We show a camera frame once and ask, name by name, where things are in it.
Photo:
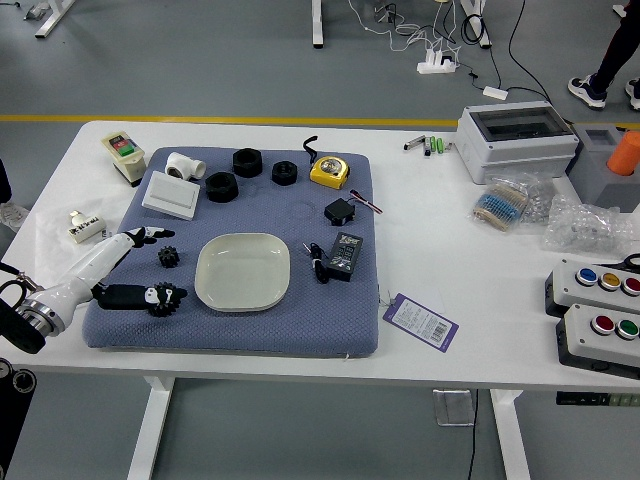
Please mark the white power strip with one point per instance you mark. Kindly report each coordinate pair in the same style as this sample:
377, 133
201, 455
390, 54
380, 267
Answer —
435, 66

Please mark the black scissors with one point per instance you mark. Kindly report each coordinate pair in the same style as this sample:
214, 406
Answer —
632, 261

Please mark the person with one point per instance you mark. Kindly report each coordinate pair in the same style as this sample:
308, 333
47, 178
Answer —
617, 45
4, 182

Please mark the white labelled lamp holder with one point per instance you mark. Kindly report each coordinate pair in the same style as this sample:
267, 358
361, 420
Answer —
86, 228

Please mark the bag of screws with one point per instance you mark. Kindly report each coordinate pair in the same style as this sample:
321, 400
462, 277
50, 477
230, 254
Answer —
540, 200

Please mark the bag of resistors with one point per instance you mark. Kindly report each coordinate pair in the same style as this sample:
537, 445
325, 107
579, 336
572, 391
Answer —
500, 202

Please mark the large black hex nut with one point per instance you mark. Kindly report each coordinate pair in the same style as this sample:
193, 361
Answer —
220, 187
247, 162

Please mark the orange cylinder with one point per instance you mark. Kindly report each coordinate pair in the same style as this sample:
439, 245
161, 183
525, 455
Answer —
625, 152

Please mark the yellow tape measure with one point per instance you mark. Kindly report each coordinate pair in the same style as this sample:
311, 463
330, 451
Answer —
328, 172

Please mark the blue-grey cushion mat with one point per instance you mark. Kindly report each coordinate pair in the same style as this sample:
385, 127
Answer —
280, 325

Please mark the beige red-green push switch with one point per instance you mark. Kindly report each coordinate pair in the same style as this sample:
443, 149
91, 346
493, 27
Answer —
124, 156

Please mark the three-button control box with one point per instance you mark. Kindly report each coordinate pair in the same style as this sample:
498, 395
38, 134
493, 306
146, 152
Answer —
570, 290

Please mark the small black gear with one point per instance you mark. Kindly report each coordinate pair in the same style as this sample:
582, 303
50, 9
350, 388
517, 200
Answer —
169, 257

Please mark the white wall switch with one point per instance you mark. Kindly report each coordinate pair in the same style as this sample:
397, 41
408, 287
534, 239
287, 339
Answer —
170, 196

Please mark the large black gear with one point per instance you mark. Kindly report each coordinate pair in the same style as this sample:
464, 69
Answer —
167, 306

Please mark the two-button control box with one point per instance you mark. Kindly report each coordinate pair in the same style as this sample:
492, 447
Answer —
585, 340

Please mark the white square plate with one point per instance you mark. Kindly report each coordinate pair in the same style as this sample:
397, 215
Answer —
242, 272

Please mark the silver box under table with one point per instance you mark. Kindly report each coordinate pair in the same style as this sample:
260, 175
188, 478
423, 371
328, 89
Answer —
454, 407

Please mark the purple barcode tag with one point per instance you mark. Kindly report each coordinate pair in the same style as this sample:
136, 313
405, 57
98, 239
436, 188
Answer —
420, 322

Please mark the black digital panel meter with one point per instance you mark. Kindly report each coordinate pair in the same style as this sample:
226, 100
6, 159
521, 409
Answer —
345, 255

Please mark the small black hex nut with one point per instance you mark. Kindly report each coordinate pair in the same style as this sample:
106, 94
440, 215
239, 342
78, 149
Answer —
285, 173

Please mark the bubble wrap bag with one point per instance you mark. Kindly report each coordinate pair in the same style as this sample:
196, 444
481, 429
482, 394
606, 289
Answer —
585, 225

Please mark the white pipe tee fitting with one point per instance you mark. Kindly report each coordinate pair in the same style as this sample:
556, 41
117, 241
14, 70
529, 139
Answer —
184, 166

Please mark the grey distribution box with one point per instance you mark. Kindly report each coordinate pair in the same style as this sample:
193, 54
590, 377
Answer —
515, 147

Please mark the white background table leg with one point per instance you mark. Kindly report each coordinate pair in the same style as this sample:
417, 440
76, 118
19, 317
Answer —
318, 22
477, 22
52, 17

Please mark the white power adapter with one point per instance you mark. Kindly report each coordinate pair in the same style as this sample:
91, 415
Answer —
495, 92

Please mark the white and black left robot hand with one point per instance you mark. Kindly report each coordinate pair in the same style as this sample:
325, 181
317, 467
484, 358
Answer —
85, 267

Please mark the grey block holder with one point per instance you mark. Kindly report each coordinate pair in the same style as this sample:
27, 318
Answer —
590, 180

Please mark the black table control panel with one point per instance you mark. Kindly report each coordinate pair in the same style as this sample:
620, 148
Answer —
595, 399

